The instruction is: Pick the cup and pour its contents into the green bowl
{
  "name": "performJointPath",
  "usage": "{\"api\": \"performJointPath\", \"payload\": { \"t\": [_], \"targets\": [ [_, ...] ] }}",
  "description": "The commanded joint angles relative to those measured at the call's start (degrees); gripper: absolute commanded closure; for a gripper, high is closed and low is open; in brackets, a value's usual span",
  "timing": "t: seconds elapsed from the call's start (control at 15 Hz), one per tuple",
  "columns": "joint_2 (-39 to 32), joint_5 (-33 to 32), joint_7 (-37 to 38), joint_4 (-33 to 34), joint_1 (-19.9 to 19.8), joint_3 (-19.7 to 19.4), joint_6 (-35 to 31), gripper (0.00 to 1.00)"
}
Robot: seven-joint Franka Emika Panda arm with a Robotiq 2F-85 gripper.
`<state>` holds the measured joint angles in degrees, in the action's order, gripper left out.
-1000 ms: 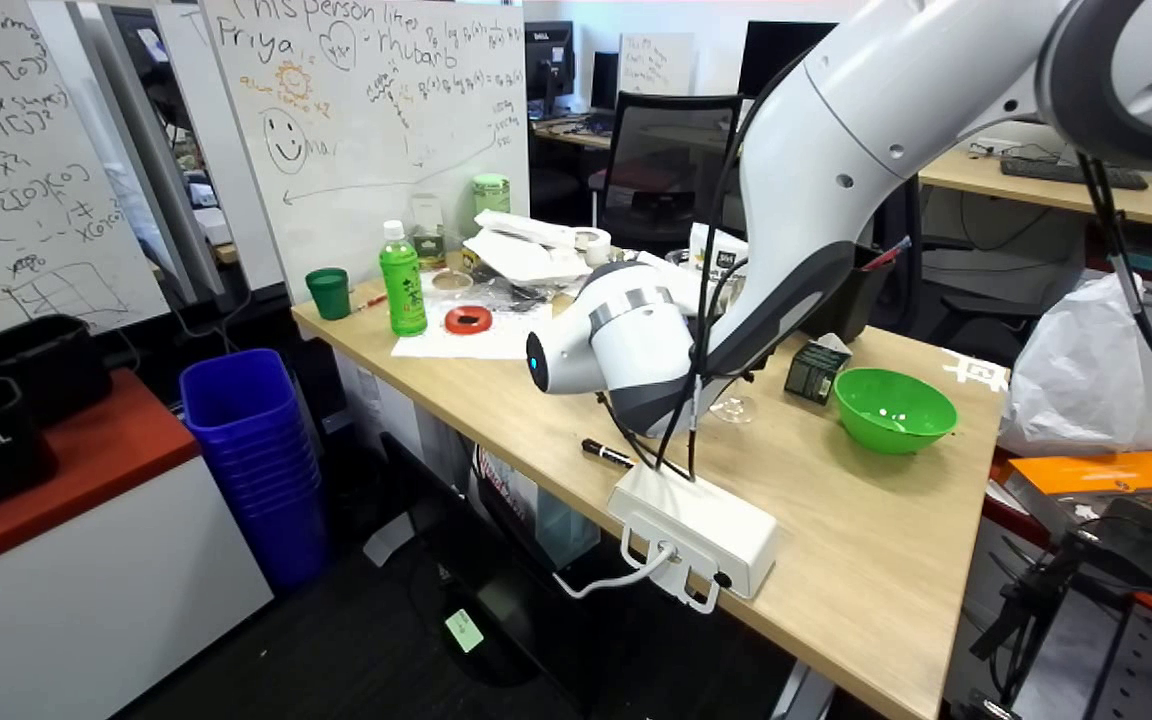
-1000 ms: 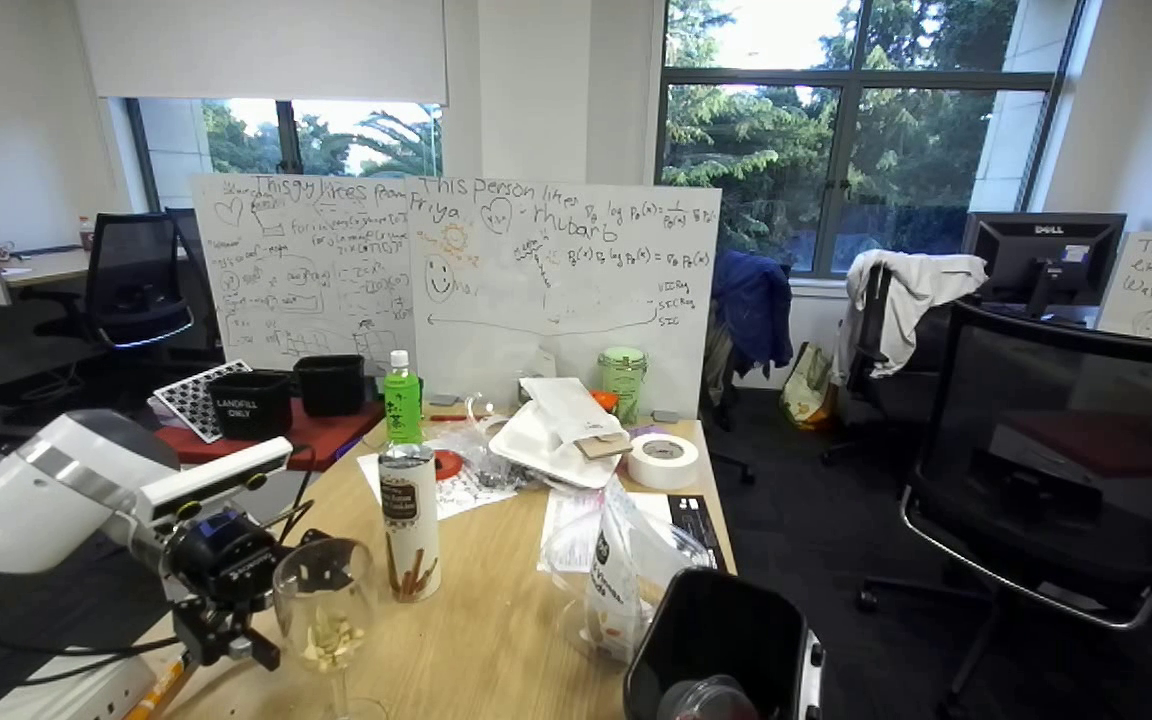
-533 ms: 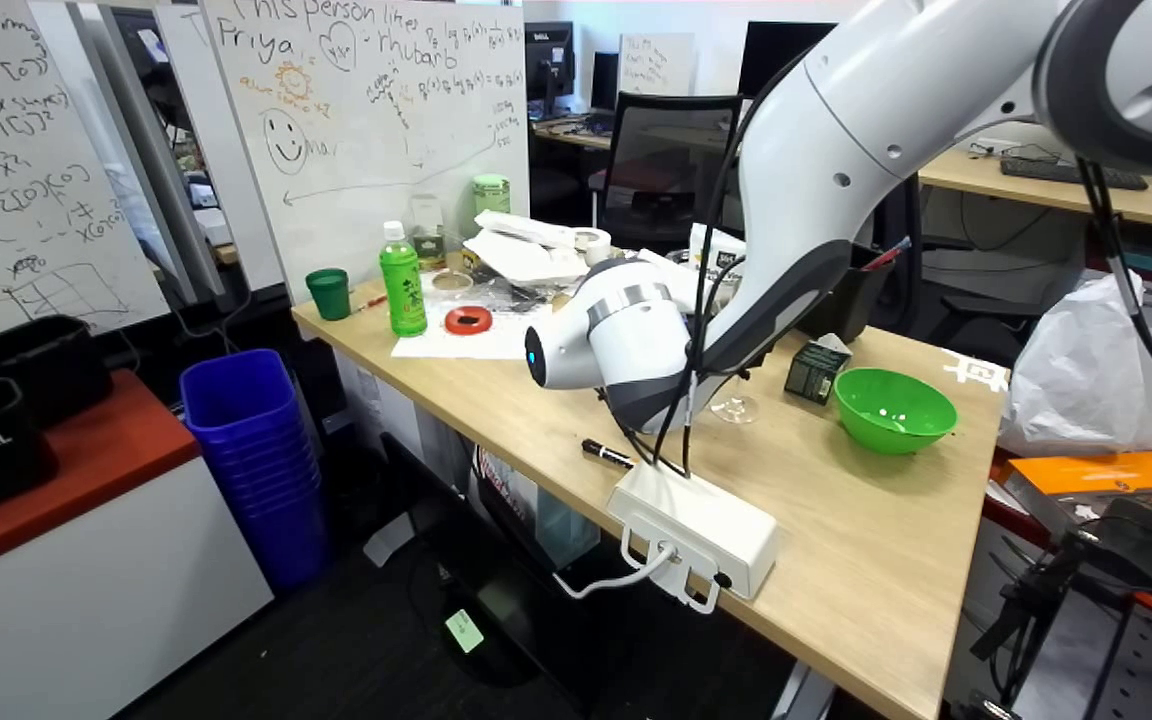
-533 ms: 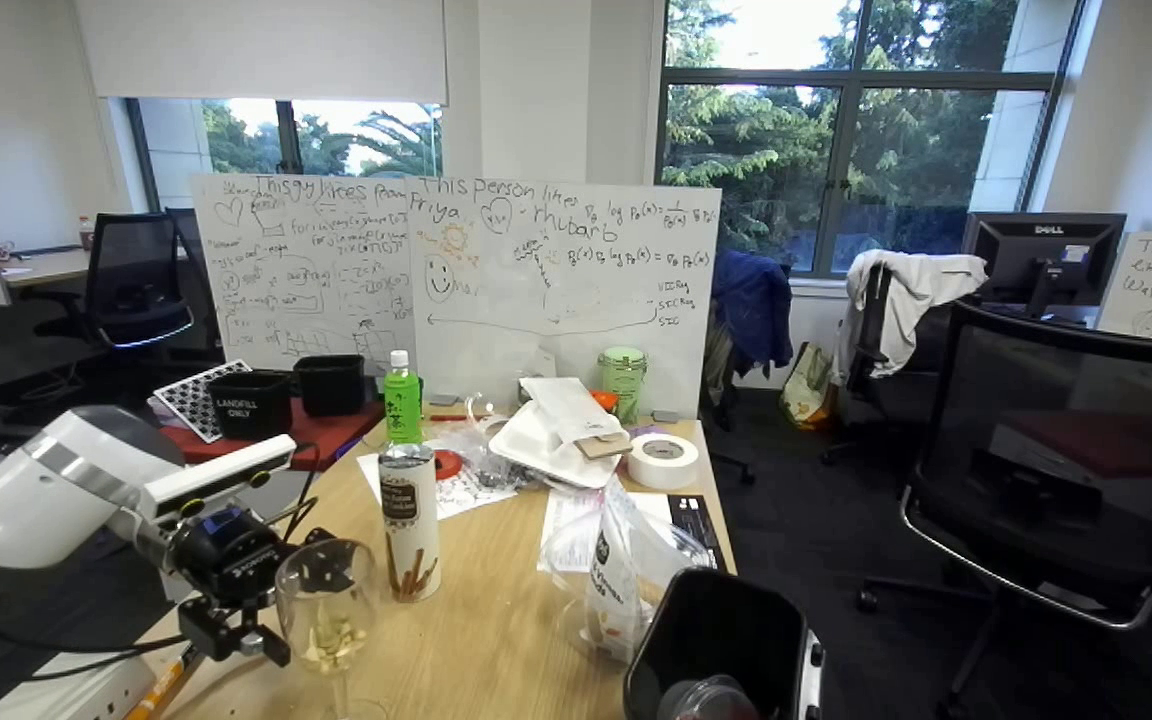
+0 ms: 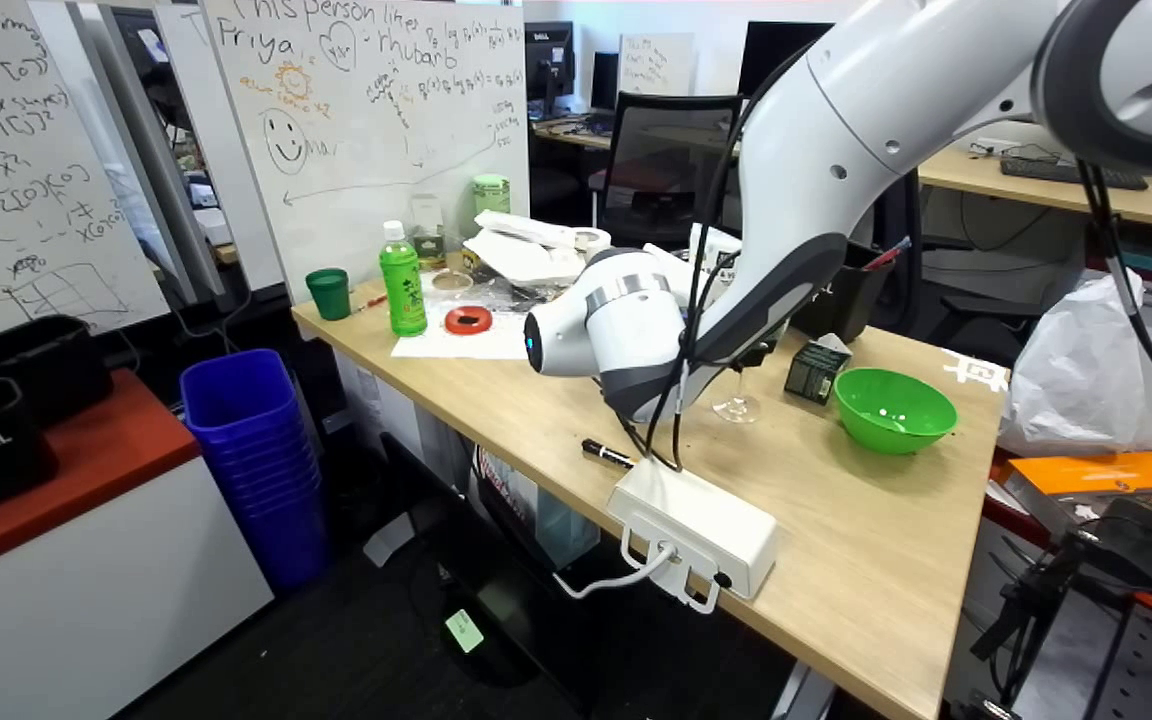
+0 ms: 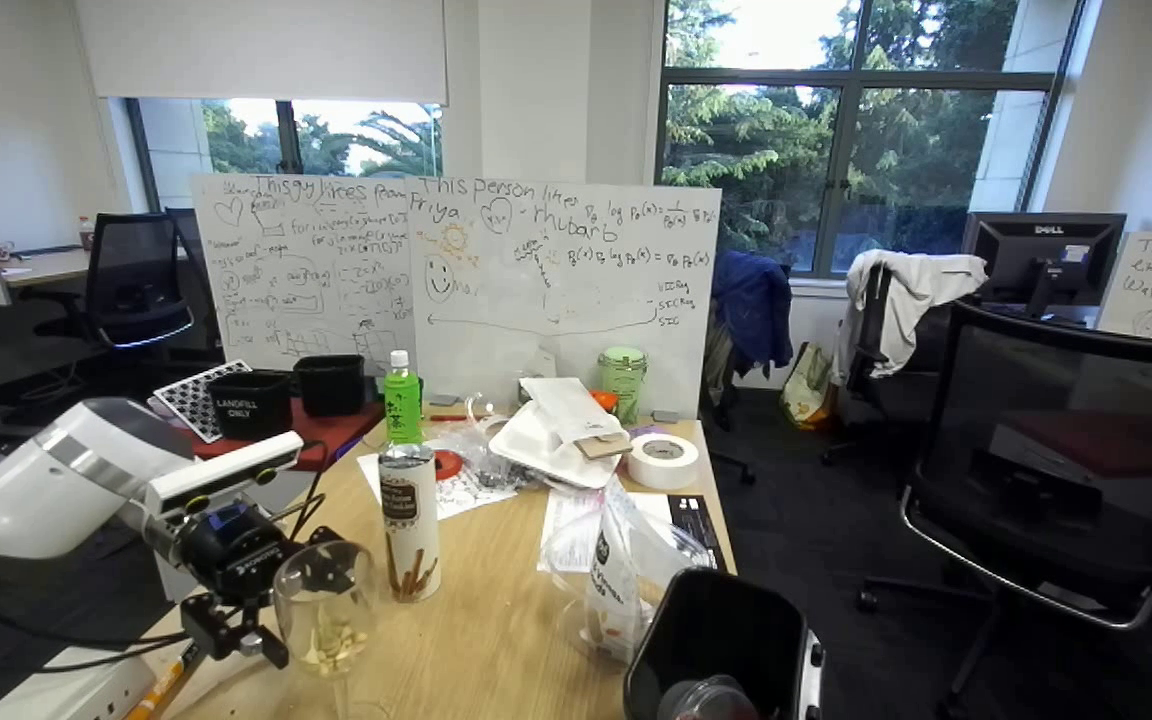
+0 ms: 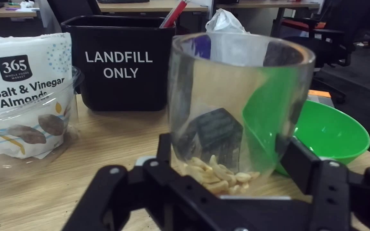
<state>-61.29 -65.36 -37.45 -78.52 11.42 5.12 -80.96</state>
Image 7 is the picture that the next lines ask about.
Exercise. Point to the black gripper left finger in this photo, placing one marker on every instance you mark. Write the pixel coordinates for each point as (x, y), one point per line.
(120, 192)

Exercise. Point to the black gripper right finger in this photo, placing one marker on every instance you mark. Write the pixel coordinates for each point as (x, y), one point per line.
(339, 196)

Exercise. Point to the clear glass cup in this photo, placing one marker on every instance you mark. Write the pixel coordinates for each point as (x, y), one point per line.
(218, 84)

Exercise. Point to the green plastic bowl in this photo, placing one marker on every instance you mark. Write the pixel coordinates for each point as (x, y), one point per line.
(330, 132)

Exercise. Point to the black landfill bin with trash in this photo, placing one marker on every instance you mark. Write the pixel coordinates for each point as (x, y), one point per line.
(120, 89)

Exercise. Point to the crumpled clear plastic bag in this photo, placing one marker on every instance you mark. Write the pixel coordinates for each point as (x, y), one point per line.
(22, 84)

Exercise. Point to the black chair with red parts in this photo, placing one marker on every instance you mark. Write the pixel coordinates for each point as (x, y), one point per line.
(334, 25)

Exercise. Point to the red stick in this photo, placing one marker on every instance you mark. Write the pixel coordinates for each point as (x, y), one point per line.
(173, 12)

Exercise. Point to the wooden office desk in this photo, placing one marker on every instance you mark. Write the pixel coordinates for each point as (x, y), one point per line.
(150, 5)

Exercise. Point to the white plastic bag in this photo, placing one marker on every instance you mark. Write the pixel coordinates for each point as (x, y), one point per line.
(223, 20)

